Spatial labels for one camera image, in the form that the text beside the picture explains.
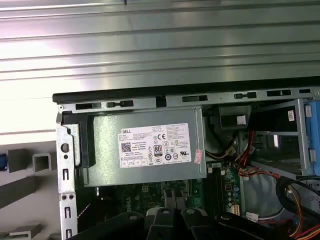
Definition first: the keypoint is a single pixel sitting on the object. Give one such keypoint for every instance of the beige board power socket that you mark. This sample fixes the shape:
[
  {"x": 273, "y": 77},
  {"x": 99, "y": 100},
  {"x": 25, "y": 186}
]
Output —
[{"x": 236, "y": 210}]

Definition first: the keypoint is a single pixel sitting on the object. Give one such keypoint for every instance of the metal drive cage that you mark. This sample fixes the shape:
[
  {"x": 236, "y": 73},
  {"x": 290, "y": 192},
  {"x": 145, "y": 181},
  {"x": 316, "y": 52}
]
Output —
[{"x": 301, "y": 130}]

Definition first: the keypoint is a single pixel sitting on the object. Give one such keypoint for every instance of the grey power supply unit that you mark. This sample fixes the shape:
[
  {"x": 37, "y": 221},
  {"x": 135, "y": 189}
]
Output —
[{"x": 107, "y": 150}]

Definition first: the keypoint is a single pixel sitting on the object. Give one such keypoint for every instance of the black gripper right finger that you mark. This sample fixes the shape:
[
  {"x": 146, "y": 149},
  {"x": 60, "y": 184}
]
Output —
[{"x": 195, "y": 225}]

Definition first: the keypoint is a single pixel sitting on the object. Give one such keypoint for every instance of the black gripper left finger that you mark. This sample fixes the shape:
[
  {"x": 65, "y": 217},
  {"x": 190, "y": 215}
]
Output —
[{"x": 160, "y": 225}]

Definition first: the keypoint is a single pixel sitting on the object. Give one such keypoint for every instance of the green motherboard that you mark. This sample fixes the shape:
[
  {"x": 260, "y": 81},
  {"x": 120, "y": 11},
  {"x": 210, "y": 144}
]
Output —
[{"x": 150, "y": 195}]

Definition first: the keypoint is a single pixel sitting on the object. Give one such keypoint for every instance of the grey parts rack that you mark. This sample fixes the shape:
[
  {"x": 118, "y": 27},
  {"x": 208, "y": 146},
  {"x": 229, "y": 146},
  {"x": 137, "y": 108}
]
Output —
[{"x": 17, "y": 161}]

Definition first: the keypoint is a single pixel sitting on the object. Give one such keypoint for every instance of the black open PC case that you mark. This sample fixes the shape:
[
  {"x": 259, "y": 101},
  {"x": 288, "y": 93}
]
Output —
[{"x": 125, "y": 94}]

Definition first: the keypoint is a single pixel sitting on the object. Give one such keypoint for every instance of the blue plastic drive latch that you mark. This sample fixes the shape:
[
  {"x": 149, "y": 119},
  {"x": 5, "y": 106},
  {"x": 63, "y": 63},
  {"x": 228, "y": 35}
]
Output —
[{"x": 313, "y": 112}]

